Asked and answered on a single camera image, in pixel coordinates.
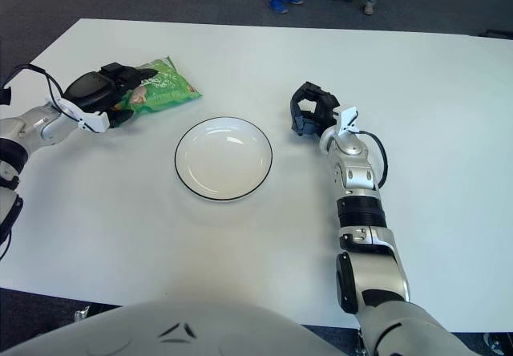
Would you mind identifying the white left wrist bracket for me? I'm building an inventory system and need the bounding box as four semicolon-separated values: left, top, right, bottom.
44;93;111;134

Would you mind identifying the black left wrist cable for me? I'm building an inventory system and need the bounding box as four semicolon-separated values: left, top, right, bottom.
0;63;81;120

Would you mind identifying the green snack bag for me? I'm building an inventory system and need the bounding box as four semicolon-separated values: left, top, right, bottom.
110;55;203;121

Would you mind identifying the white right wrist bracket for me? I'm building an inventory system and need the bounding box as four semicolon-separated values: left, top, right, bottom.
332;106;360;135

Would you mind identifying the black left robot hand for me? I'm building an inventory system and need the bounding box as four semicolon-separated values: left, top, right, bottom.
63;62;161;129

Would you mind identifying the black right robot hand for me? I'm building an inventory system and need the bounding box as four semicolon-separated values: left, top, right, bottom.
289;81;341;137

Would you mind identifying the grey robot torso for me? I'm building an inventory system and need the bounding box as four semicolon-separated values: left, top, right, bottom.
0;291;362;356

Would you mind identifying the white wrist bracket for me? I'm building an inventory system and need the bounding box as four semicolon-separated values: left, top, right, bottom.
44;93;111;134
332;106;360;135

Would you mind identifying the white plate black rim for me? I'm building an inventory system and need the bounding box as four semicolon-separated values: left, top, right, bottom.
174;117;274;203

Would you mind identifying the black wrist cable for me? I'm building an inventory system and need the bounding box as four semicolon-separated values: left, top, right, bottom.
358;130;389;188
0;63;81;120

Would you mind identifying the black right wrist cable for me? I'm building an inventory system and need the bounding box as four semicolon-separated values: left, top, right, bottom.
358;130;389;188

